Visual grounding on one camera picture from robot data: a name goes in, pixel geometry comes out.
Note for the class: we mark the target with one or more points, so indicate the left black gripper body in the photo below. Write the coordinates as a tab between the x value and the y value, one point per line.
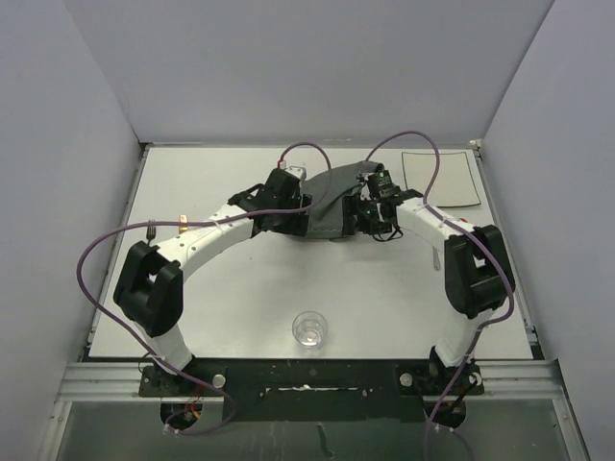
290	224

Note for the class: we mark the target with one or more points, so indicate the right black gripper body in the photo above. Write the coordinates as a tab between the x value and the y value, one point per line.
368	220

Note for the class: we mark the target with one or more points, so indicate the grey cloth placemat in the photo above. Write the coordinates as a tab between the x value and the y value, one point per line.
333	217

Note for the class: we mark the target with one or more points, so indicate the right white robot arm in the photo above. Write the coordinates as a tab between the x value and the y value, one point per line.
476	277

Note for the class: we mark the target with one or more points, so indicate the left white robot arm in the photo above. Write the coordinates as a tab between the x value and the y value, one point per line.
150	288

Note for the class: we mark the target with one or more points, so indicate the silver table knife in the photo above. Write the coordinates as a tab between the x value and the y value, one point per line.
436	260

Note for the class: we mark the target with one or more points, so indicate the white rectangular plate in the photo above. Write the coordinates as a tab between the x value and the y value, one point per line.
454	185

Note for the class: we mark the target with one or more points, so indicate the copper coloured small object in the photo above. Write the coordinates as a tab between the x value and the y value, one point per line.
183	227

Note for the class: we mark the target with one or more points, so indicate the clear drinking glass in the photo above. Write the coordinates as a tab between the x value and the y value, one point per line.
310	330

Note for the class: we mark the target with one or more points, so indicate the black metal fork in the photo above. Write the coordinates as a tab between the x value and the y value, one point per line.
151	232

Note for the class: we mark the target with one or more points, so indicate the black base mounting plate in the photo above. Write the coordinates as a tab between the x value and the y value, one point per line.
317	406

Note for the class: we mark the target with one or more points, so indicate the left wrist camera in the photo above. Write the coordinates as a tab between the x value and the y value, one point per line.
299	172

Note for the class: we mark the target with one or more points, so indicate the aluminium frame rail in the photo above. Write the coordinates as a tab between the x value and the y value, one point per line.
107	381

